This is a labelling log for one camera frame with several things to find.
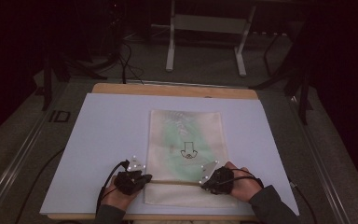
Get person's left hand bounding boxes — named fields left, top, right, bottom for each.
left=100, top=176, right=142, bottom=213

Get green cloth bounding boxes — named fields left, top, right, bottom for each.
left=162, top=119, right=216, bottom=179

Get person's right hand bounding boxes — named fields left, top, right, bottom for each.
left=225, top=161, right=265, bottom=203

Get white metal stand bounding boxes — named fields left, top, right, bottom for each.
left=165, top=0, right=257, bottom=78

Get black floor cable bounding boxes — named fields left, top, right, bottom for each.
left=14, top=147, right=66, bottom=224

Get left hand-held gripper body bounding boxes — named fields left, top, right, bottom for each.
left=114, top=154, right=147, bottom=197

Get metal floor rail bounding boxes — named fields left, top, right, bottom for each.
left=287, top=95, right=352, bottom=224
left=0, top=113, right=50, bottom=220

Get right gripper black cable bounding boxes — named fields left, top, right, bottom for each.
left=228, top=167, right=319, bottom=224

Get pale blue table mat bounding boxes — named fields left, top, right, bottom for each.
left=39, top=92, right=300, bottom=217

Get black floor cables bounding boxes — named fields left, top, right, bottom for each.
left=117, top=38, right=145, bottom=86

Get translucent white zipper bag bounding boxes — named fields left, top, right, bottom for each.
left=143, top=108, right=240, bottom=208

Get black metal stand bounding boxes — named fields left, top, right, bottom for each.
left=249, top=29, right=314, bottom=126
left=41, top=50, right=109, bottom=112

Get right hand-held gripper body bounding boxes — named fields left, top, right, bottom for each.
left=199, top=160, right=236, bottom=196

